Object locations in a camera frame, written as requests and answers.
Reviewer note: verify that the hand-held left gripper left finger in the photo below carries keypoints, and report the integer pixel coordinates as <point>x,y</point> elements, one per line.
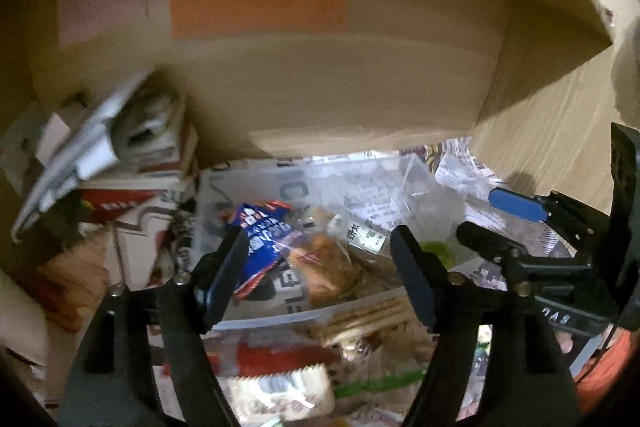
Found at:
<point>226,279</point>

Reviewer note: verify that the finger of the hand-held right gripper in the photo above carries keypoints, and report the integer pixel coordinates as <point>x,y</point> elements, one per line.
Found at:
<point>487,241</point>
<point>515,202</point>

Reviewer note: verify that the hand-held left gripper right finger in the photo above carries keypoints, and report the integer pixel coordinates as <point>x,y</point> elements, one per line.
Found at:
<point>416,279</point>

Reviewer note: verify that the blue snack packet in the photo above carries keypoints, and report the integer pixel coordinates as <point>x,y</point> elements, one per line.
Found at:
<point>262,237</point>

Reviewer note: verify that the clear plastic container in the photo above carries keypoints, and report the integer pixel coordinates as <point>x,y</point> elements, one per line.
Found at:
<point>320,197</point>

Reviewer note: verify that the person's right forearm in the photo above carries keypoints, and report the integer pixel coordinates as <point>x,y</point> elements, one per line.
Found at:
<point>612,369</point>

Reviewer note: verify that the green snack packet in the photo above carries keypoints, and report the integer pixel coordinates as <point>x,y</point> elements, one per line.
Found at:
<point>437,252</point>

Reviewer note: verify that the biscuit stick packet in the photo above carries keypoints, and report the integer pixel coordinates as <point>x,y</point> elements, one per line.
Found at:
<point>367,319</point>

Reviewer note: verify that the clear packet with green label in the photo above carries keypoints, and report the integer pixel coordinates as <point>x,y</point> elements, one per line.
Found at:
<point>365,232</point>

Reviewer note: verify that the red and white snack packet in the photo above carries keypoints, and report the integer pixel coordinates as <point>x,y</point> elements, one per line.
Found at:
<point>280,357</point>

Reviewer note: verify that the clear bread packet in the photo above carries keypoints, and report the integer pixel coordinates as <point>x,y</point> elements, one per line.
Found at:
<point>320,264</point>

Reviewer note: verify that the red and white carton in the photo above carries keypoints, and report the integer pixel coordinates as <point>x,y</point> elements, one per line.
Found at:
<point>135,217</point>

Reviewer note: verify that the green striped packet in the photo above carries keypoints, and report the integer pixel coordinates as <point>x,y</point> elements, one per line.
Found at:
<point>375,387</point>

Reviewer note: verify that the orange brown packet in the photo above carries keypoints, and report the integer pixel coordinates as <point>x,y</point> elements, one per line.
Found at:
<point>70,292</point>

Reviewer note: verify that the silver foil packet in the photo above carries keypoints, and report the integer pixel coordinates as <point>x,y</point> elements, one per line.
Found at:
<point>82,152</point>

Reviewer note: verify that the large cardboard box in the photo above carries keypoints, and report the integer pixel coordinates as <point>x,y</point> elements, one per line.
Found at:
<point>310,67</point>

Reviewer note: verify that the orange paper label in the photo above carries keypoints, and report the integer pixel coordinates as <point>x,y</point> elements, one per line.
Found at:
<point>257,7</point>

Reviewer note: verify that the pink paper label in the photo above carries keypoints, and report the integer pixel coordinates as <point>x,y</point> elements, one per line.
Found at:
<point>100,7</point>

